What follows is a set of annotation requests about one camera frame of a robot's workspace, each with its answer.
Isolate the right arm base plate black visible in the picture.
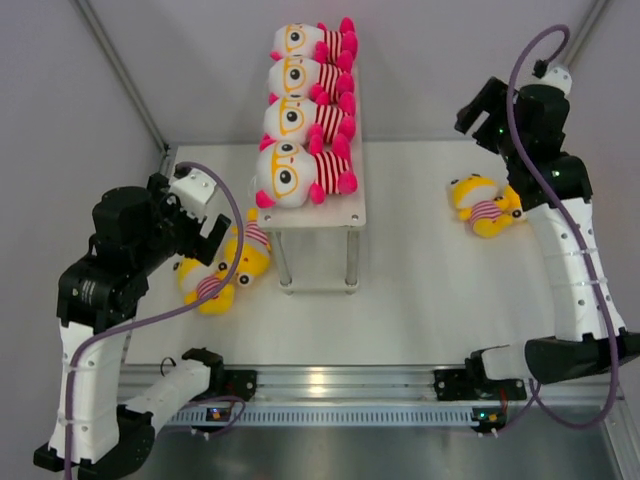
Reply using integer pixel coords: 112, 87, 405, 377
433, 368, 527, 401

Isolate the white two-tier shelf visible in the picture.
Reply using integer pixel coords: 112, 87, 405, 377
256, 134, 368, 296

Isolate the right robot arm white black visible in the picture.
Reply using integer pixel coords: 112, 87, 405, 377
455, 77, 639, 397

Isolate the aluminium front rail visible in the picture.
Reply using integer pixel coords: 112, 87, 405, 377
118, 365, 610, 405

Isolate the yellow plush striped top left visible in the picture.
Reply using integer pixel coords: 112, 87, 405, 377
217, 208, 271, 288

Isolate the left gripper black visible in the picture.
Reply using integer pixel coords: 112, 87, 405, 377
132, 175, 228, 276

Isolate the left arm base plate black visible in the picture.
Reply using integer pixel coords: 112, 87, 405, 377
220, 369, 258, 401

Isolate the white slotted cable duct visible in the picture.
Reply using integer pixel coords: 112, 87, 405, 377
168, 405, 479, 427

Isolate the white plush pink striped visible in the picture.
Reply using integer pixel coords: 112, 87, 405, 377
270, 17, 359, 65
267, 51, 355, 103

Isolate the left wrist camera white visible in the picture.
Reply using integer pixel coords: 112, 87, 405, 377
169, 167, 217, 223

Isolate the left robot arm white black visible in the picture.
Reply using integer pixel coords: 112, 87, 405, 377
33, 162, 241, 479

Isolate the yellow plush right front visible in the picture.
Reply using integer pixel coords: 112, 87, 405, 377
448, 174, 513, 239

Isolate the yellow plush right back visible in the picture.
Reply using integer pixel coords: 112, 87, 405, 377
503, 184, 527, 223

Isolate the yellow plush centre left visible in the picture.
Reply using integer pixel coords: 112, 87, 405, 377
173, 257, 235, 316

